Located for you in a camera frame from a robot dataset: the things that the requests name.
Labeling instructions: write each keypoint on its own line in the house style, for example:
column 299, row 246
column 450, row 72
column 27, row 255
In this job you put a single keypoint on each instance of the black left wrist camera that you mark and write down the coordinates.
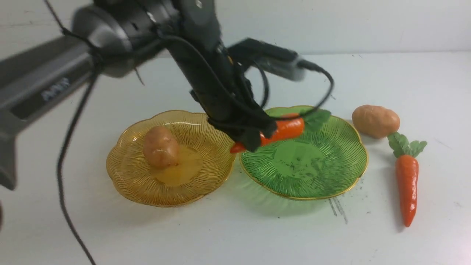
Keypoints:
column 276, row 60

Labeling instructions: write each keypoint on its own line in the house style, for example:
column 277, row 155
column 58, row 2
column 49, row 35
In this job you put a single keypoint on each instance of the amber ribbed plastic plate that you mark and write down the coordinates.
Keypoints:
column 204, row 161

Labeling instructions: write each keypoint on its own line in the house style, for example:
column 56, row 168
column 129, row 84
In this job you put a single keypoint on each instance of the orange toy carrot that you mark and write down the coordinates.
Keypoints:
column 406, row 172
column 290, row 129

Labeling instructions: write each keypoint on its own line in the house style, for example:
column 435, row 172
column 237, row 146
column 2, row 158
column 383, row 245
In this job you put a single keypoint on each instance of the green ribbed plastic plate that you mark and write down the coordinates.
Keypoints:
column 317, row 165

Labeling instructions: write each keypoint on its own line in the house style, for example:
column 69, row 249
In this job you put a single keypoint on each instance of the brown toy potato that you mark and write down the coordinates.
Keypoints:
column 375, row 121
column 160, row 148

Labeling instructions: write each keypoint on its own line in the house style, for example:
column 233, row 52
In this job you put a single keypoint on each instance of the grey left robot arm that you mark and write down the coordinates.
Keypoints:
column 114, row 37

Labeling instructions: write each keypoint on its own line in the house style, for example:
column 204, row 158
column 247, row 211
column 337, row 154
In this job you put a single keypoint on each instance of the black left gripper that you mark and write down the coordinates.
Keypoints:
column 196, row 45

